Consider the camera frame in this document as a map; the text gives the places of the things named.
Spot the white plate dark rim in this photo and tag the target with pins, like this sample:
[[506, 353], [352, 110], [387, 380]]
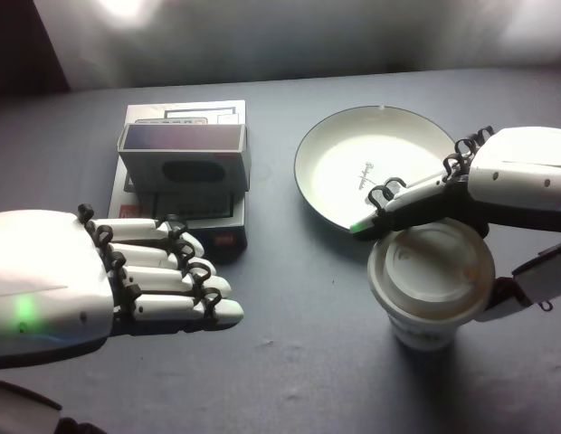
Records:
[[335, 158]]

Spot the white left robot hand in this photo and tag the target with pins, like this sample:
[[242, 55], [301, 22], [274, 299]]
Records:
[[45, 271]]

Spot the white paper cup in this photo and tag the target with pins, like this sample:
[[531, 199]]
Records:
[[430, 271]]

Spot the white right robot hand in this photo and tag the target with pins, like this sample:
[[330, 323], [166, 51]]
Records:
[[520, 172]]

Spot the white calculator box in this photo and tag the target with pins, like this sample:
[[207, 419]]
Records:
[[235, 212]]

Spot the white backdrop board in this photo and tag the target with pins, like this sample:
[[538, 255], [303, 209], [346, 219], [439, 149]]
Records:
[[285, 36]]

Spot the grey table cloth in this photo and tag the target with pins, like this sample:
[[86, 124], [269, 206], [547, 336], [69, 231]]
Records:
[[307, 361]]

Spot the grey cardboard box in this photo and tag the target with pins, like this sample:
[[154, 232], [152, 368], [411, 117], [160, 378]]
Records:
[[190, 172]]

